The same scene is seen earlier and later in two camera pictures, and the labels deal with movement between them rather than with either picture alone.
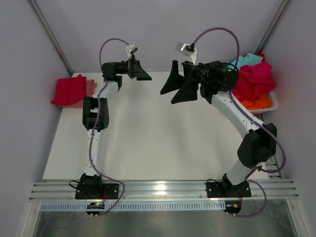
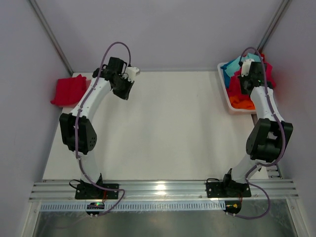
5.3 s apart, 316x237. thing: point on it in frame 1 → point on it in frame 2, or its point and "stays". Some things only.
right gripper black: x=188 y=91 → x=243 y=91
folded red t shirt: x=70 y=91 stays
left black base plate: x=109 y=191 stays
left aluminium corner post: x=52 y=34 stays
